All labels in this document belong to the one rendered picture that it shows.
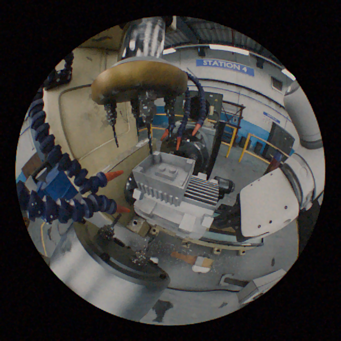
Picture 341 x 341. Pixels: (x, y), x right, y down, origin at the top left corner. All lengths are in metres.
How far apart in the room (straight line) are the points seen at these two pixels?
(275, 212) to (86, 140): 0.44
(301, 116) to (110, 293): 0.29
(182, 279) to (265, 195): 0.44
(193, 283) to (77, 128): 0.70
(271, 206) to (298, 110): 0.13
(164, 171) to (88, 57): 0.45
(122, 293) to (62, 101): 0.39
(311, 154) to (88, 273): 0.30
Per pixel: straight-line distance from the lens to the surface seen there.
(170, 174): 0.21
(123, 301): 0.17
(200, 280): 0.52
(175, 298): 0.54
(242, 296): 0.35
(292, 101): 0.16
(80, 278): 0.17
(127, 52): 0.20
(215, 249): 0.50
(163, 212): 0.22
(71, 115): 0.33
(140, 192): 0.23
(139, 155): 0.31
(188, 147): 0.40
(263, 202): 0.16
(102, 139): 0.36
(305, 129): 0.16
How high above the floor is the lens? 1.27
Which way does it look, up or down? 40 degrees down
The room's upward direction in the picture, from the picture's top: 1 degrees clockwise
